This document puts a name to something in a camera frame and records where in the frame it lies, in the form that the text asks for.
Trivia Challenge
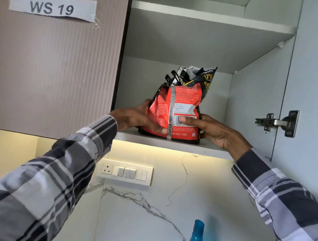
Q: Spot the grey wall cabinet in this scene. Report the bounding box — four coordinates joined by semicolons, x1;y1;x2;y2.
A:
111;0;304;161

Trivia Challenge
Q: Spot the cream wall switch panel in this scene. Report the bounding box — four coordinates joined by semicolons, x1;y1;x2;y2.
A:
96;158;154;187

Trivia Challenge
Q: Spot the white cabinet shelf board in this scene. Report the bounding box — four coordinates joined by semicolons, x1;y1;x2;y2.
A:
131;0;297;35

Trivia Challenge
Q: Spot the red and black food bag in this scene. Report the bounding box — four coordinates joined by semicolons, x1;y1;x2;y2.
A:
138;66;218;145

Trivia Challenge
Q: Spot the person's left hand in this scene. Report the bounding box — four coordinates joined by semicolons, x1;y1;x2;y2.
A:
109;99;168;135

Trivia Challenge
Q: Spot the open grey cabinet door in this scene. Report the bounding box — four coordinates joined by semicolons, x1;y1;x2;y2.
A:
270;0;318;199

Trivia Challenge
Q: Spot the metal cabinet hinge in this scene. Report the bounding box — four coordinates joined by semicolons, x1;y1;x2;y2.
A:
255;110;300;138

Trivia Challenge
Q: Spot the beige ribbed cabinet door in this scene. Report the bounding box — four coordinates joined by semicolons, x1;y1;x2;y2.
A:
0;0;130;140

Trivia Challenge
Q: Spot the person's right forearm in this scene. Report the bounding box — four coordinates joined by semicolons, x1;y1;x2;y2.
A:
231;148;318;241

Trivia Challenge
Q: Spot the black binder clip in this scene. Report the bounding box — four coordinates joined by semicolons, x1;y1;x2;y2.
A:
164;71;181;86

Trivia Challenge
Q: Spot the person's right hand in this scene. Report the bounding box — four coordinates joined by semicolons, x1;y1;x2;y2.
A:
179;114;253;163

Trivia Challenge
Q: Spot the person's left forearm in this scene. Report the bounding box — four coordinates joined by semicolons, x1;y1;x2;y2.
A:
0;115;118;241

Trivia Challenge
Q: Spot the white paper label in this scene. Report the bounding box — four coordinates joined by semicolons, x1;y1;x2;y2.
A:
8;0;97;23

